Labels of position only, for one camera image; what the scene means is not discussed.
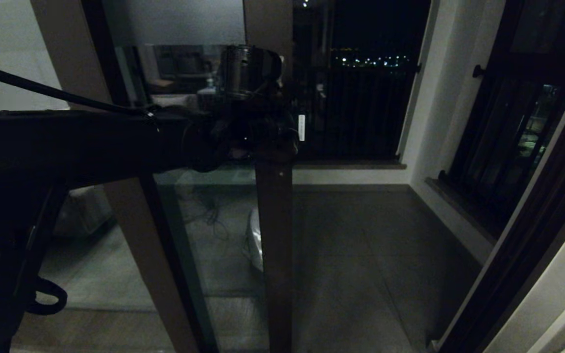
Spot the brown framed sliding glass door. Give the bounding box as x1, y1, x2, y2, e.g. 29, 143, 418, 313
81, 0, 295, 353

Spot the black metal balcony railing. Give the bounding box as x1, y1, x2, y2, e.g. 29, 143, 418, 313
292, 63, 421, 163

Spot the brown framed fixed glass panel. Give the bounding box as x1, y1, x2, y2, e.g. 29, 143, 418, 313
0, 0, 200, 353

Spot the grey rug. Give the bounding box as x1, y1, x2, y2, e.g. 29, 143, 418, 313
32, 225, 158, 312

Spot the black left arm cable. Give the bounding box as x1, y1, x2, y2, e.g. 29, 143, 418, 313
0, 59, 160, 315

